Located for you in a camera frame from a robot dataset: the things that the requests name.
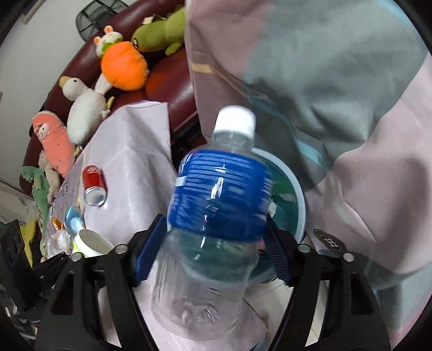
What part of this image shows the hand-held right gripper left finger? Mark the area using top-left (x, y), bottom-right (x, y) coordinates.
top-left (35, 213), bottom-right (167, 351)

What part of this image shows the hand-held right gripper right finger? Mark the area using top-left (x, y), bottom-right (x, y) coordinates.
top-left (263, 216), bottom-right (392, 351)

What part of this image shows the light blue plastic bin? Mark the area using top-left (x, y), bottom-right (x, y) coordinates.
top-left (248, 147), bottom-right (307, 287)

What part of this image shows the green and white paper cup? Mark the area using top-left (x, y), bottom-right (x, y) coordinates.
top-left (72, 229), bottom-right (115, 259)

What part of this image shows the clear plastic bottle blue label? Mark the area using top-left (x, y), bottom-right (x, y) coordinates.
top-left (150, 105), bottom-right (275, 341)

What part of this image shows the red drink can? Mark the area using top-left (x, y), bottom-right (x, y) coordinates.
top-left (83, 165), bottom-right (108, 207)

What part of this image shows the round black patch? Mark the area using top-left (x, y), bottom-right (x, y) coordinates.
top-left (312, 229), bottom-right (348, 259)

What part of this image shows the light blue packet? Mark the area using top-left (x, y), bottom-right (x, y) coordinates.
top-left (64, 206), bottom-right (86, 237)

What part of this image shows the clear plastic wrapper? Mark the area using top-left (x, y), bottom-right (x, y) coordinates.
top-left (45, 229), bottom-right (73, 259)

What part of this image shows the yellow plush toy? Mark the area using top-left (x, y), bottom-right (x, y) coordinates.
top-left (19, 219), bottom-right (38, 267)

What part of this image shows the beige plush toy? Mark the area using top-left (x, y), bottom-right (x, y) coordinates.
top-left (38, 151), bottom-right (61, 203)

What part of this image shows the green dinosaur plush toy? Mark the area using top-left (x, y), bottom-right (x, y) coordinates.
top-left (21, 166), bottom-right (51, 250)

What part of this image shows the black box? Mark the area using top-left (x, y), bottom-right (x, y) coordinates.
top-left (0, 219), bottom-right (34, 301)

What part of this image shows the pink plush toy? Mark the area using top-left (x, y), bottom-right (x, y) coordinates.
top-left (31, 111), bottom-right (75, 178)

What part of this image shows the white duck plush toy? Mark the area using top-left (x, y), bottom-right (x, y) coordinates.
top-left (59, 76), bottom-right (115, 146)

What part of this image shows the dark red leather sofa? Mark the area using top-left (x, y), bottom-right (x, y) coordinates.
top-left (18, 0), bottom-right (208, 196)

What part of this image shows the pink and grey blanket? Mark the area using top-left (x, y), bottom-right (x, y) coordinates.
top-left (185, 0), bottom-right (432, 338)

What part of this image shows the orange carrot plush toy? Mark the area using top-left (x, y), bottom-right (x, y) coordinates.
top-left (94, 41), bottom-right (149, 94)

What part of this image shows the white bunny plush toy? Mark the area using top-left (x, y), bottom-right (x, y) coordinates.
top-left (94, 25), bottom-right (124, 58)

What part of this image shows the green frog plush toy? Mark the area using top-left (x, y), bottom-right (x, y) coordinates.
top-left (131, 7), bottom-right (187, 56)

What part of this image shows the black mesh chair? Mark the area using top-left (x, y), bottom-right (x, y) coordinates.
top-left (76, 0), bottom-right (119, 42)

